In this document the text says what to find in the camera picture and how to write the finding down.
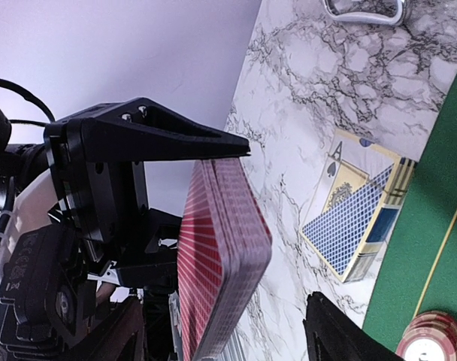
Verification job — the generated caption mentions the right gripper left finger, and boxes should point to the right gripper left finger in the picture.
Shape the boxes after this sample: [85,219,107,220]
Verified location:
[57,296,144,361]

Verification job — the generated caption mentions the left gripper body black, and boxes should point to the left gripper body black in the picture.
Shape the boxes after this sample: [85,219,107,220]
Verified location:
[44,116,149,263]

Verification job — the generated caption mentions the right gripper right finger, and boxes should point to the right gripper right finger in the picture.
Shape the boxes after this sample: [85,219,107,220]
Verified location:
[305,291,401,361]

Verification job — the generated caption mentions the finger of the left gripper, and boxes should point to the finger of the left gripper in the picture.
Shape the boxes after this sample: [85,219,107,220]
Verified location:
[115,208,182,290]
[65,98,250,162]

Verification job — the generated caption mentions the red-backed playing card deck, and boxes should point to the red-backed playing card deck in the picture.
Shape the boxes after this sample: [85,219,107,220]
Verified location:
[177,158,272,360]

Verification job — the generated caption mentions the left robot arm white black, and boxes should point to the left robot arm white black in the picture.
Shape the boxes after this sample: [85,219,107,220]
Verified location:
[0,98,250,288]

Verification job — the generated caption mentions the round green poker mat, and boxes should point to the round green poker mat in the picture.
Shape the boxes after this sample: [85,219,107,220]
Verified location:
[363,75,457,349]

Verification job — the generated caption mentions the playing card box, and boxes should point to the playing card box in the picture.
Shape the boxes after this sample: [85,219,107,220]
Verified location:
[300,129,417,282]

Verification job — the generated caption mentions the aluminium poker case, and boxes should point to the aluminium poker case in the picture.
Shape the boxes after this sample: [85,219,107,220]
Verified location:
[322,0,408,26]

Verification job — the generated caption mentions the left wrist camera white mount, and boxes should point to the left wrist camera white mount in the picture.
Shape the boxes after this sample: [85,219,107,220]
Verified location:
[0,168,117,350]

